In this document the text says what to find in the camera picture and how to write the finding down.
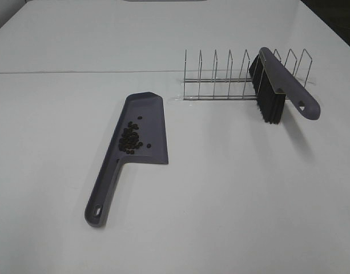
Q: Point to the grey plastic dustpan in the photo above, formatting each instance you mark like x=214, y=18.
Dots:
x=152, y=130

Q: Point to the pile of coffee beans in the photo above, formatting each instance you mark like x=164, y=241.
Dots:
x=130, y=139

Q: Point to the metal wire dish rack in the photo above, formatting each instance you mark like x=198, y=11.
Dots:
x=216, y=79

